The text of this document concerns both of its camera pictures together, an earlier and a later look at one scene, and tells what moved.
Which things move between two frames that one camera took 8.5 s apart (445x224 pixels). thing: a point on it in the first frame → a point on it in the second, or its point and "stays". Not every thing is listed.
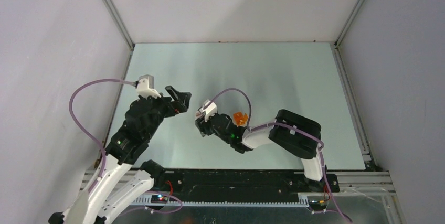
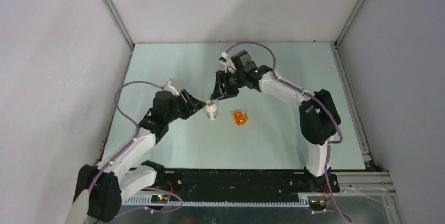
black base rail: [271, 183] stays
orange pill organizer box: [240, 119] stays
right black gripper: [201, 125] → [219, 92]
